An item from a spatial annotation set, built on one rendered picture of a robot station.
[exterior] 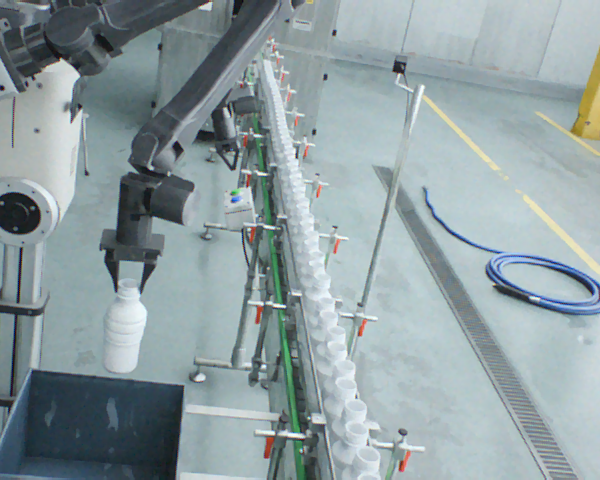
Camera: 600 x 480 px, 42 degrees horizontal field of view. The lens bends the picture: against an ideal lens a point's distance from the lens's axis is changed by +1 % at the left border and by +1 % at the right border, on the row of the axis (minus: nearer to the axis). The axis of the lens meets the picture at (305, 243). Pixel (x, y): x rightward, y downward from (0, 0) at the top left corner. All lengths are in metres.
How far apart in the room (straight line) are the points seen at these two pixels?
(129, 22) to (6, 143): 0.41
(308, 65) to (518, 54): 6.75
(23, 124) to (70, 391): 0.54
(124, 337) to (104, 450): 0.44
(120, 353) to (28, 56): 0.53
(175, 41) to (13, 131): 4.68
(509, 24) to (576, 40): 1.11
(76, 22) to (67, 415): 0.78
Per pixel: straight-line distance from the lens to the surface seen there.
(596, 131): 10.42
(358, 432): 1.25
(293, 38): 6.28
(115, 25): 1.41
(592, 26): 13.04
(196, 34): 6.23
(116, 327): 1.35
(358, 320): 1.73
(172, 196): 1.22
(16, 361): 1.96
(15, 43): 1.46
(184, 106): 1.29
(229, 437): 3.07
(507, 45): 12.59
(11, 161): 1.69
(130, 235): 1.28
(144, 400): 1.65
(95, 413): 1.68
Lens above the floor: 1.87
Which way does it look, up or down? 23 degrees down
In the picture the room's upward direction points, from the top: 12 degrees clockwise
